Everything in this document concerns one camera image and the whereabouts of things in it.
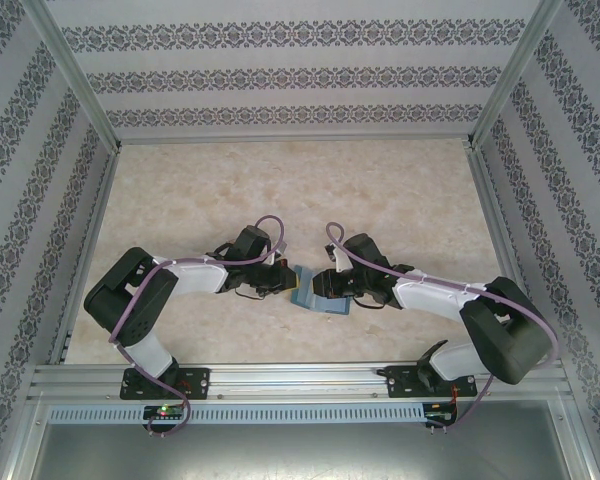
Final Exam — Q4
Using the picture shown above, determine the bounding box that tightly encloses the blue card holder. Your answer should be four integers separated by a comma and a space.
289, 267, 352, 316

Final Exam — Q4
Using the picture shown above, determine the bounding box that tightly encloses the grey metal sheet panel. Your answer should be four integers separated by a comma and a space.
29, 422, 581, 480

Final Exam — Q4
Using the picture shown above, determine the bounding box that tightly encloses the circuit board with green light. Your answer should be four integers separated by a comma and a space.
143, 405, 185, 420

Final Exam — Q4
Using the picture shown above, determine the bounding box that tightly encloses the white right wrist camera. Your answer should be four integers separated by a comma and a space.
326, 242, 351, 274

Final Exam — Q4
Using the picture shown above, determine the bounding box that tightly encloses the thin black left gripper cable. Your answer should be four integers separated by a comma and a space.
233, 285, 284, 302

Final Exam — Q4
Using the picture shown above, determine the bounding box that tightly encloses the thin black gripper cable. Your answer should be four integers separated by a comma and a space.
352, 294, 389, 310
233, 285, 284, 302

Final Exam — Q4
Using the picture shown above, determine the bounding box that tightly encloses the thin black right gripper cable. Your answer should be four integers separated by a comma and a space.
352, 294, 389, 310

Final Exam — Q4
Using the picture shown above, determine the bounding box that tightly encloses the aluminium mounting rail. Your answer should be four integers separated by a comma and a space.
29, 363, 567, 401

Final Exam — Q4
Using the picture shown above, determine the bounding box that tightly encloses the slotted grey cable duct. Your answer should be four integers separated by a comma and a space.
47, 403, 427, 424

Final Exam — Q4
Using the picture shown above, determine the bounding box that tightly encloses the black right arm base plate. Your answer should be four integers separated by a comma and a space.
387, 365, 479, 399

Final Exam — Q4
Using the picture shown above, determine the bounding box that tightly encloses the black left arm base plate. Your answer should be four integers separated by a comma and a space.
121, 367, 212, 402

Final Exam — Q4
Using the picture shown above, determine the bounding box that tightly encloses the aluminium table side rail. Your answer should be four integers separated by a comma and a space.
49, 149, 124, 365
467, 147, 529, 301

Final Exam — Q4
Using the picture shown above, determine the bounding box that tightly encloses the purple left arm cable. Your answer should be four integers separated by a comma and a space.
110, 214, 289, 439

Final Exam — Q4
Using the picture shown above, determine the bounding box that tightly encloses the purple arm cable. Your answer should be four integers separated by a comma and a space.
324, 221, 561, 432
110, 214, 289, 439

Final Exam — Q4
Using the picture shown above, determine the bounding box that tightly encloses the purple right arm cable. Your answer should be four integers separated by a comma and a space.
324, 221, 561, 432

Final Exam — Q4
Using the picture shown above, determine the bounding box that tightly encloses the aluminium corner frame post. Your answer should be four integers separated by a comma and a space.
19, 0, 124, 151
467, 0, 566, 149

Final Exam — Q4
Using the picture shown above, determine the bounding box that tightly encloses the aluminium front frame upright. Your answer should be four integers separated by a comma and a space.
0, 392, 49, 480
549, 399, 600, 480

